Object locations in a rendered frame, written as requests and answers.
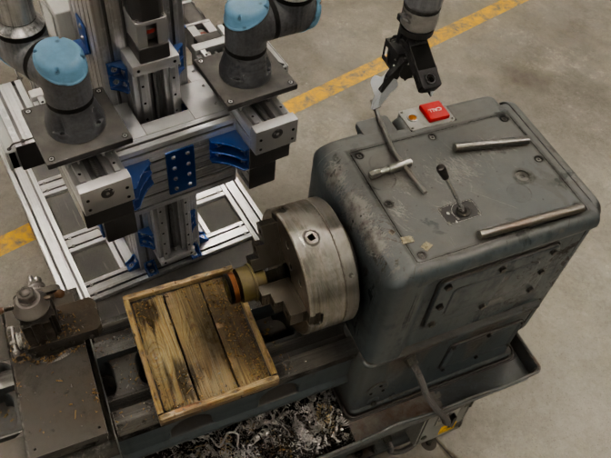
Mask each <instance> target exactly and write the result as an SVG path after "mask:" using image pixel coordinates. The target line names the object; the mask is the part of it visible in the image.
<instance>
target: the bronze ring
mask: <svg viewBox="0 0 611 458"><path fill-rule="evenodd" d="M223 284H224V288H225V293H226V296H227V298H228V300H229V302H230V304H238V303H240V302H241V301H242V302H243V303H246V302H250V301H253V300H255V301H259V299H260V293H259V287H258V286H260V285H263V284H268V281H267V278H266V275H265V271H264V269H262V270H259V271H256V272H254V271H253V269H252V267H251V265H250V264H249V263H246V264H245V266H241V267H238V268H235V269H234V270H233V272H228V273H226V274H223Z"/></svg>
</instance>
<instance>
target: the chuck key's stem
mask: <svg viewBox="0 0 611 458"><path fill-rule="evenodd" d="M412 164H413V162H412V160H411V159H410V158H406V159H404V160H401V161H398V162H395V163H392V164H388V165H387V166H386V167H384V168H381V169H379V168H378V169H375V170H373V171H370V172H368V177H369V178H370V179H373V178H376V177H378V176H381V174H386V173H390V174H391V173H394V172H397V171H400V170H403V169H404V166H405V165H407V166H408V167H411V166H412Z"/></svg>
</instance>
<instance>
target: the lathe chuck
mask: <svg viewBox="0 0 611 458"><path fill-rule="evenodd" d="M277 209H284V210H286V212H285V213H281V212H280V213H277V214H276V219H277V224H278V229H279V234H280V239H281V245H282V249H283V255H284V258H285V263H286V264H287V266H288V269H289V272H290V275H291V281H292V283H293V285H294V287H295V288H296V290H297V292H298V294H299V296H300V298H301V300H302V302H303V304H304V306H305V308H306V310H307V312H308V314H309V315H310V316H311V317H313V316H316V314H318V313H321V321H320V322H318V324H308V322H307V320H305V321H302V322H300V323H297V324H292V325H293V327H294V328H295V329H296V330H297V331H298V332H299V333H301V334H310V333H312V332H315V331H318V330H321V329H324V328H326V327H329V326H332V325H335V324H340V323H341V322H342V321H343V319H344V317H345V314H346V285H345V279H344V274H343V270H342V266H341V263H340V259H339V256H338V253H337V250H336V246H335V243H334V241H333V238H332V236H331V234H330V232H329V230H328V228H327V226H326V223H325V221H324V219H323V218H322V216H321V215H320V213H319V212H318V211H317V210H316V209H315V207H314V206H313V205H312V204H310V203H309V202H307V200H299V201H295V202H292V203H289V204H282V205H279V206H276V207H272V208H269V209H266V210H265V212H264V214H263V218H262V220H265V219H269V218H273V216H272V213H271V212H273V211H275V210H277ZM309 231H313V232H315V233H317V235H318V242H317V243H316V244H309V243H307V242H306V241H305V238H304V235H305V233H306V232H309Z"/></svg>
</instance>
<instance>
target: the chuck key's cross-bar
mask: <svg viewBox="0 0 611 458"><path fill-rule="evenodd" d="M374 112H375V114H376V118H377V121H378V123H379V125H380V127H381V130H382V132H383V135H384V137H385V139H386V142H387V145H388V147H389V150H390V152H391V154H392V156H393V157H394V158H395V159H396V160H397V162H398V161H401V160H403V159H402V158H401V157H400V156H399V155H398V153H397V152H396V150H395V148H394V146H393V144H392V141H391V139H390V137H389V134H388V132H387V130H386V126H385V124H384V122H383V119H382V117H381V114H380V113H379V110H378V108H377V109H375V110H374ZM404 170H405V171H406V173H407V174H408V175H409V176H410V178H411V179H412V180H413V181H414V183H415V184H416V185H417V187H418V188H419V189H420V190H421V192H422V193H423V194H427V190H426V188H425V187H424V186H423V185H422V183H421V182H420V181H419V180H418V179H417V177H416V176H415V175H414V173H413V172H412V171H411V170H410V168H409V167H408V166H407V165H405V166H404Z"/></svg>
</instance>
